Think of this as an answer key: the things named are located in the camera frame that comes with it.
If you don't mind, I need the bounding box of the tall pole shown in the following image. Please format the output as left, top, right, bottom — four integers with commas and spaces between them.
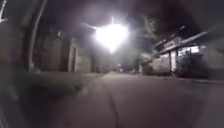
27, 0, 48, 73

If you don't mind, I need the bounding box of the grey wall with gate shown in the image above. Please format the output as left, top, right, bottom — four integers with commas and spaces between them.
32, 25, 102, 74

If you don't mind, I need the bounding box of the grey asphalt road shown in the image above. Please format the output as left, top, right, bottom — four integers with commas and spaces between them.
49, 71, 224, 128

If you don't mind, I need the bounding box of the street lamp on pole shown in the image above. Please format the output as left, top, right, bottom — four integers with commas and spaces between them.
80, 17, 130, 72

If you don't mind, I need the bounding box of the building with canopy roof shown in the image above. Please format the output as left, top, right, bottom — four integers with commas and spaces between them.
139, 27, 224, 81

